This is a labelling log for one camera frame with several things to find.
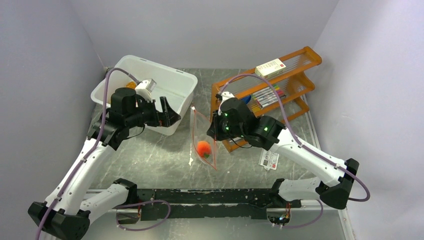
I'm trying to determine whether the white plastic bin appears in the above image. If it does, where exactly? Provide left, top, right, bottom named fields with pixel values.
left=90, top=55, right=198, bottom=136

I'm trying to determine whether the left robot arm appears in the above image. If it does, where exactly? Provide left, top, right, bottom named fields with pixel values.
left=28, top=87, right=181, bottom=240

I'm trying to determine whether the orange peach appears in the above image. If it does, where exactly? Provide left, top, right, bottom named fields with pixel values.
left=196, top=140, right=212, bottom=159

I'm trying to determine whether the dark orange fruit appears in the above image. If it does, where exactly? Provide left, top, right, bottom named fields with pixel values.
left=125, top=81, right=137, bottom=90

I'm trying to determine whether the blue stapler tool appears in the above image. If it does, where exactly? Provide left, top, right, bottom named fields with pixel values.
left=240, top=95, right=252, bottom=105

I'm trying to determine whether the orange wooden shelf rack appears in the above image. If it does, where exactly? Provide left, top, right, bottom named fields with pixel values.
left=210, top=46, right=323, bottom=153

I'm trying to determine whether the coloured marker pens set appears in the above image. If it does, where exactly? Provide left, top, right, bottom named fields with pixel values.
left=252, top=84, right=286, bottom=109

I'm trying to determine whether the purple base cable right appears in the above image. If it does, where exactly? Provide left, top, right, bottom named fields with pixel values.
left=271, top=198, right=324, bottom=230

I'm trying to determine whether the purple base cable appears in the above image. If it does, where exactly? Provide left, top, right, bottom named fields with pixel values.
left=114, top=199, right=172, bottom=233
left=271, top=198, right=324, bottom=230

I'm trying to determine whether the white red carton box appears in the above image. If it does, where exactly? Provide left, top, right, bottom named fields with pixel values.
left=254, top=58, right=286, bottom=80

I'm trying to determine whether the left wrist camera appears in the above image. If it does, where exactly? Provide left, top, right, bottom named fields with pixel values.
left=135, top=78, right=157, bottom=102

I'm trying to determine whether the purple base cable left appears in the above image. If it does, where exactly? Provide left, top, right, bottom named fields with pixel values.
left=114, top=199, right=172, bottom=233

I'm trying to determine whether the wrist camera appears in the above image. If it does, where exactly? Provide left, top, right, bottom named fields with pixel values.
left=215, top=91, right=235, bottom=103
left=135, top=78, right=157, bottom=102

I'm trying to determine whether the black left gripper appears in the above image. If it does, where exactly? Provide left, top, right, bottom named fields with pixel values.
left=126, top=96, right=181, bottom=129

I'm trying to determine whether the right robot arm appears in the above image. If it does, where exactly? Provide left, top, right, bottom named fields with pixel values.
left=206, top=97, right=359, bottom=210

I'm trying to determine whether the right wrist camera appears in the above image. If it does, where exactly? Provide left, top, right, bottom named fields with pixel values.
left=215, top=91, right=235, bottom=103

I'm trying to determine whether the clear zip top bag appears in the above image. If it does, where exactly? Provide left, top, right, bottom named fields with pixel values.
left=189, top=106, right=218, bottom=170

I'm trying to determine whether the white paper card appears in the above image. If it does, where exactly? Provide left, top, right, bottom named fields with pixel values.
left=258, top=149, right=280, bottom=171

